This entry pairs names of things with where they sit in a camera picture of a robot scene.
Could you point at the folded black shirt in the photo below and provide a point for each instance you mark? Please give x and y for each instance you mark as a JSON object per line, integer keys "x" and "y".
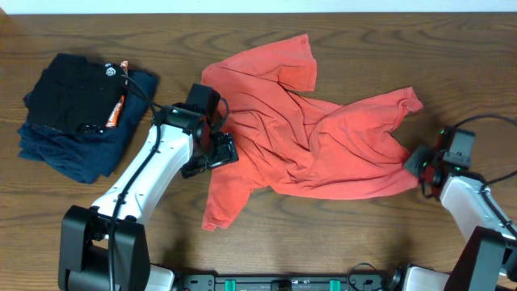
{"x": 73, "y": 94}

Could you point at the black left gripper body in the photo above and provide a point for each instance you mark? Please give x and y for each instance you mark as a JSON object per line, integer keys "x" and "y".
{"x": 218, "y": 151}

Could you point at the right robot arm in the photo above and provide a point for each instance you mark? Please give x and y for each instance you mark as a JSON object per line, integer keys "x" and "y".
{"x": 490, "y": 250}

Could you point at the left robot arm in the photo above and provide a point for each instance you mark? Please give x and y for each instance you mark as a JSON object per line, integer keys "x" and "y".
{"x": 104, "y": 247}

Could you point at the folded navy blue garment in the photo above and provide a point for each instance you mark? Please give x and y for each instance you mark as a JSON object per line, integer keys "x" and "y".
{"x": 86, "y": 155}

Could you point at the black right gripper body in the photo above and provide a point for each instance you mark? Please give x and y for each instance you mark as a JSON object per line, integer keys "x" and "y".
{"x": 420, "y": 162}

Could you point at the red orange t-shirt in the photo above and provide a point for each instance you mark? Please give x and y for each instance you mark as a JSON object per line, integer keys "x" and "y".
{"x": 297, "y": 145}

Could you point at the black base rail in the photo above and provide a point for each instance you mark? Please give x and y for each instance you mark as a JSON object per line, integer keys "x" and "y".
{"x": 356, "y": 281}

